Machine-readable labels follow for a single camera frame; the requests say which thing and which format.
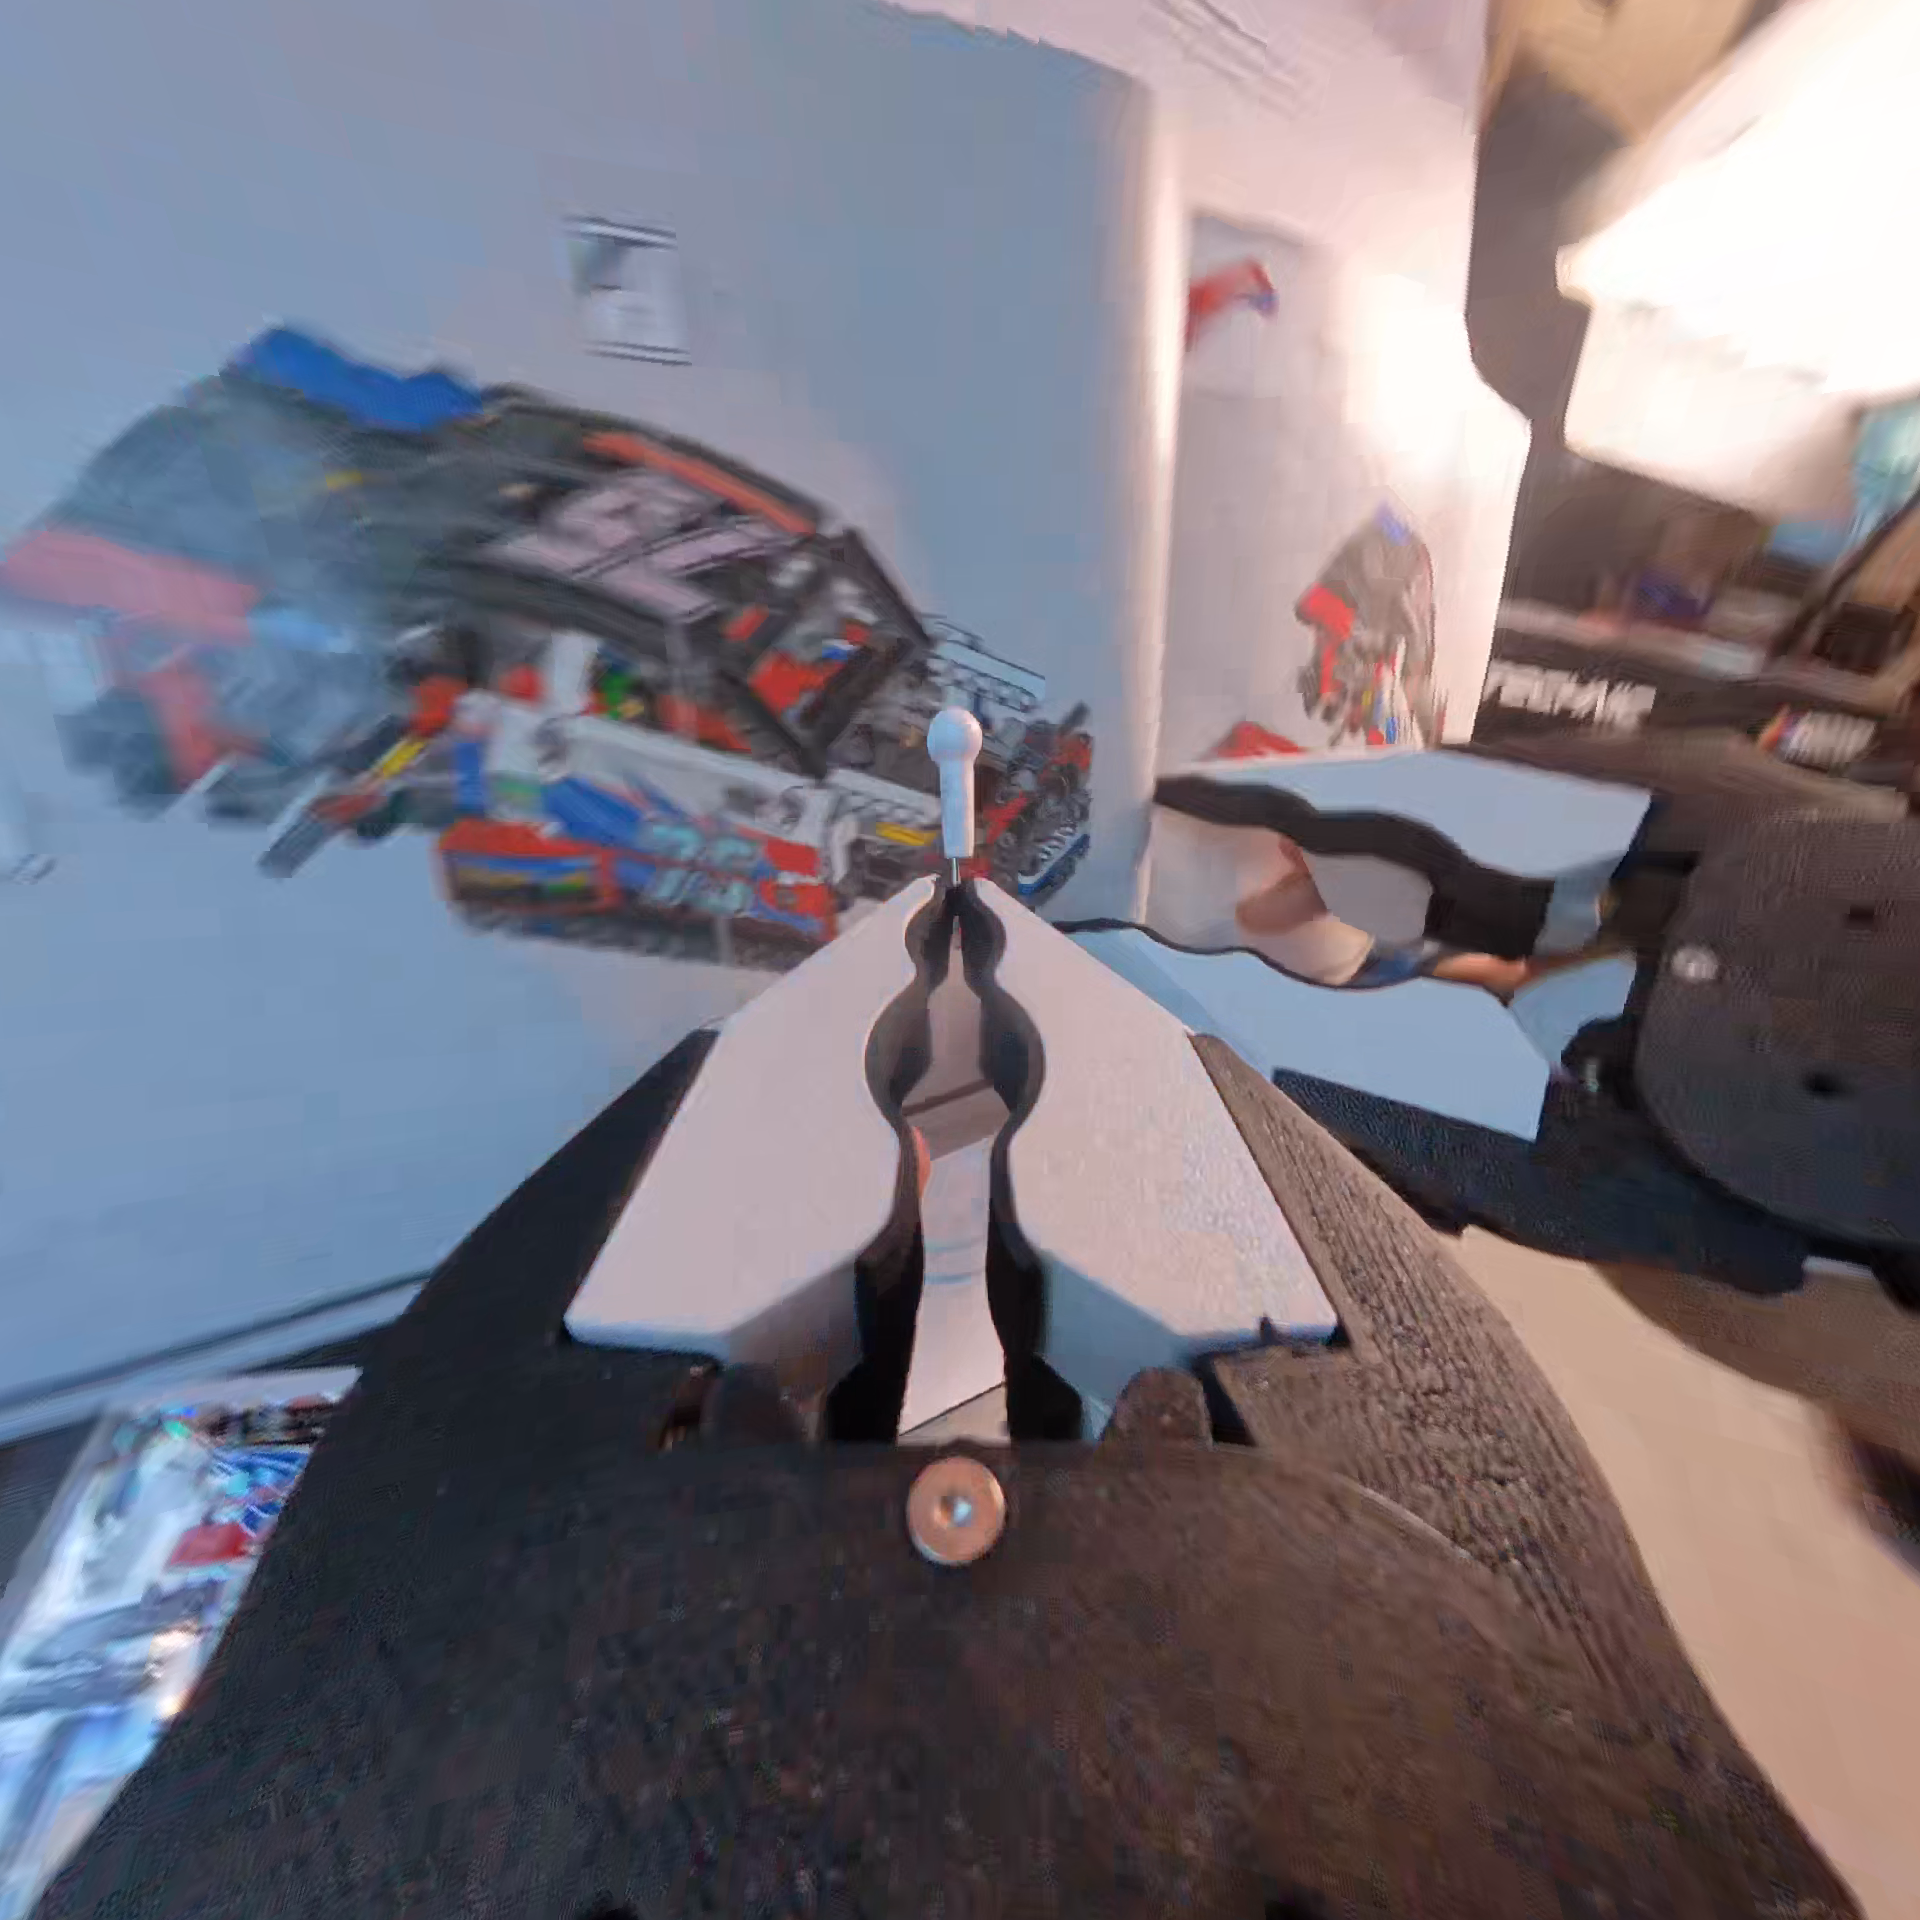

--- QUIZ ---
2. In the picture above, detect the holographic sticker sheet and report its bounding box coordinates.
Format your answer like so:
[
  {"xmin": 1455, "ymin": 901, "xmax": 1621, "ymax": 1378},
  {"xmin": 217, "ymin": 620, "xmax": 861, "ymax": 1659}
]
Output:
[{"xmin": 0, "ymin": 1372, "xmax": 354, "ymax": 1920}]

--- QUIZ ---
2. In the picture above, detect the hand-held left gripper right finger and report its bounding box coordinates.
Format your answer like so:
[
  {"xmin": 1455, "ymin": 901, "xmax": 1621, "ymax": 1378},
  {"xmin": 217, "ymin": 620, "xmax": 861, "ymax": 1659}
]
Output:
[{"xmin": 967, "ymin": 879, "xmax": 1339, "ymax": 1445}]

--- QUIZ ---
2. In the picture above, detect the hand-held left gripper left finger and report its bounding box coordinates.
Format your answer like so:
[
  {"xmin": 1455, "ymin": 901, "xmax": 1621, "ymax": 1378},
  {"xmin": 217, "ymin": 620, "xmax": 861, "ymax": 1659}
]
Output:
[{"xmin": 566, "ymin": 879, "xmax": 953, "ymax": 1443}]

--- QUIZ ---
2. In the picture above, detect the person's right hand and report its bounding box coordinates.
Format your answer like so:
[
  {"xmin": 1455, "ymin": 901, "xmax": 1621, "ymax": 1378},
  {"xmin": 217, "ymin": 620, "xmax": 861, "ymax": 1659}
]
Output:
[{"xmin": 1235, "ymin": 840, "xmax": 1328, "ymax": 940}]

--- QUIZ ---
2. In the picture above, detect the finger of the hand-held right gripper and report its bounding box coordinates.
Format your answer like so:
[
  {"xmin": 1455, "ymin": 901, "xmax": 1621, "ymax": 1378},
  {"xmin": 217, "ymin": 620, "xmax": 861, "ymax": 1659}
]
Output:
[
  {"xmin": 1154, "ymin": 748, "xmax": 1655, "ymax": 959},
  {"xmin": 1055, "ymin": 920, "xmax": 1641, "ymax": 1144}
]

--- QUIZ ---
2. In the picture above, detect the lego instruction booklet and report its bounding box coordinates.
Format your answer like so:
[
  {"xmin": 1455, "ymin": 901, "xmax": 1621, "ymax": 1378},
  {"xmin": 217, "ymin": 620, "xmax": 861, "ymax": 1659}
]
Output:
[{"xmin": 0, "ymin": 0, "xmax": 1530, "ymax": 1420}]

